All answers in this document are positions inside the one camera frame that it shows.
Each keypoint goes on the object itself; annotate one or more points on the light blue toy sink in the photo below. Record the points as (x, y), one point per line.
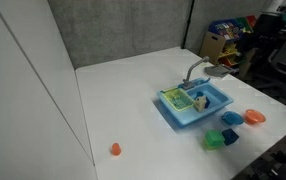
(213, 96)

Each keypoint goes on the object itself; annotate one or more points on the light green block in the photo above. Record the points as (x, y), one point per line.
(206, 145)

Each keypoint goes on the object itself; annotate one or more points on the dark green block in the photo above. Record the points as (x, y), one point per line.
(214, 138)

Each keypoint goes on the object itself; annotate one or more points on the plain dark blue block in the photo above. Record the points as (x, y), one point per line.
(230, 136)

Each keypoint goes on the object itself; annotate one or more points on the yellow-green dish rack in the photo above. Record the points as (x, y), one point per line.
(178, 99)

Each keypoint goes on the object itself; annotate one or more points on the grey toy faucet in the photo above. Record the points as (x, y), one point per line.
(191, 71)

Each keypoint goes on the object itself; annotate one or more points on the beige toy cup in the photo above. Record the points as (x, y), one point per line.
(200, 103)

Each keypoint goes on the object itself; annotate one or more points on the small orange cup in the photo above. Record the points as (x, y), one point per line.
(116, 149)

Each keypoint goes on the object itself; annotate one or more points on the grey flat tray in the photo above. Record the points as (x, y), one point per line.
(218, 70)

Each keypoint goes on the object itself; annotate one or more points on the black partition pole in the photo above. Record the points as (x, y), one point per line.
(188, 23)

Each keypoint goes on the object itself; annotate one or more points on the blue toy bowl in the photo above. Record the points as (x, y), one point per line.
(232, 118)

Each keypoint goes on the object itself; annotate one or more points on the cardboard box of items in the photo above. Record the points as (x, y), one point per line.
(231, 30)

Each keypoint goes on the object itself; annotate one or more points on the orange toy bowl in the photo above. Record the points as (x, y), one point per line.
(254, 116)

